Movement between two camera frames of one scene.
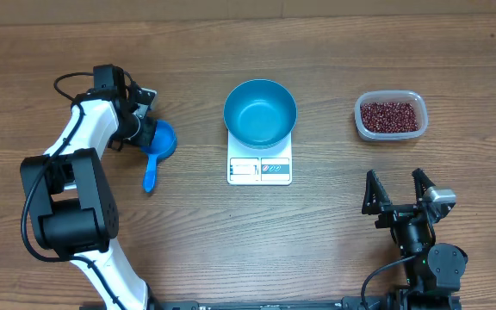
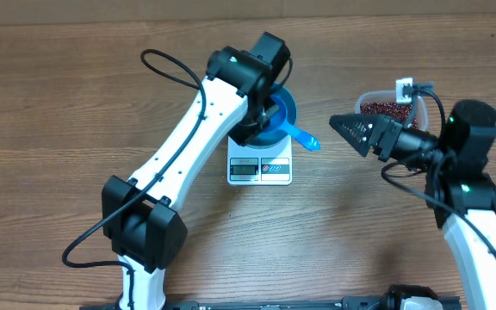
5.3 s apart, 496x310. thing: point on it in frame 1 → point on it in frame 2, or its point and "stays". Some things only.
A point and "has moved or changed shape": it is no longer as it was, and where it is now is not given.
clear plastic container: (381, 115) stays
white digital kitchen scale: (252, 166) stays
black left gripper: (147, 134) → (242, 137)
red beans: (389, 117) stays
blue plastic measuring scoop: (162, 145) has moved or changed shape
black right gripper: (375, 202) → (381, 132)
